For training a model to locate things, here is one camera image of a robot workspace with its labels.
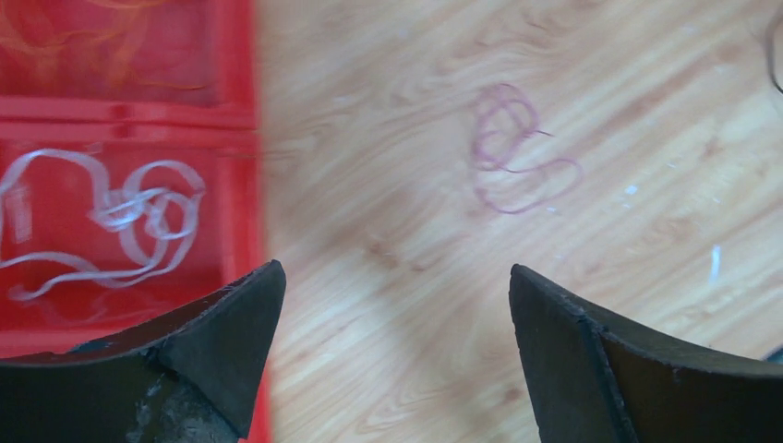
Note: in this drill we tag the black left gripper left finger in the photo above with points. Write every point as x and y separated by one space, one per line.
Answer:
189 375

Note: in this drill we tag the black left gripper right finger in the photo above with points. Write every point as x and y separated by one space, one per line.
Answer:
593 375

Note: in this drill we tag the red plastic bin middle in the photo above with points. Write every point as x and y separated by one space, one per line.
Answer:
106 226

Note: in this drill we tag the red plastic bin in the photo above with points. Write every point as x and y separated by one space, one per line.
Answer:
106 226
178 63

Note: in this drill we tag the red plastic bin far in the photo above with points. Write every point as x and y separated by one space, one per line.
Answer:
178 63

